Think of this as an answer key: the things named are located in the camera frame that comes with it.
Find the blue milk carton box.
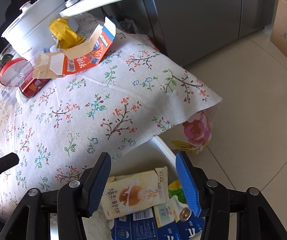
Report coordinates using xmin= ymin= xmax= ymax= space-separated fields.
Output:
xmin=109 ymin=208 xmax=204 ymax=240

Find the white trash bin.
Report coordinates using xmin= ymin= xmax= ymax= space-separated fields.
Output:
xmin=82 ymin=135 xmax=206 ymax=240

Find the dark green pumpkin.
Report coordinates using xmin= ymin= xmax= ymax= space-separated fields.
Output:
xmin=0 ymin=54 xmax=13 ymax=71

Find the yellow foil snack bag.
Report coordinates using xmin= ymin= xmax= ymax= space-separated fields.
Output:
xmin=49 ymin=18 xmax=85 ymax=50

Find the red rimmed clear lid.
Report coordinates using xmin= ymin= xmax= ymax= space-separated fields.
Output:
xmin=0 ymin=57 xmax=33 ymax=87

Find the red tin can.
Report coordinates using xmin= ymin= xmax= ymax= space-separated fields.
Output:
xmin=19 ymin=69 xmax=50 ymax=98

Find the orange white blue carton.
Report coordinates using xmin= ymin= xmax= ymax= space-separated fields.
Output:
xmin=33 ymin=17 xmax=116 ymax=79

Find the floral tablecloth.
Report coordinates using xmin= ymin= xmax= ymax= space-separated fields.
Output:
xmin=0 ymin=12 xmax=223 ymax=221

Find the grey refrigerator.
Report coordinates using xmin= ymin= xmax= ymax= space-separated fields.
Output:
xmin=98 ymin=0 xmax=279 ymax=67

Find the white electric cooking pot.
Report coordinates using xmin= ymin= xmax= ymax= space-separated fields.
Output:
xmin=1 ymin=0 xmax=124 ymax=61

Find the green snack bag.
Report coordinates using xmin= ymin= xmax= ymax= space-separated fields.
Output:
xmin=168 ymin=179 xmax=187 ymax=204

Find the beige bread snack bag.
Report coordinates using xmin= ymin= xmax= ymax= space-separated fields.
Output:
xmin=101 ymin=167 xmax=169 ymax=220

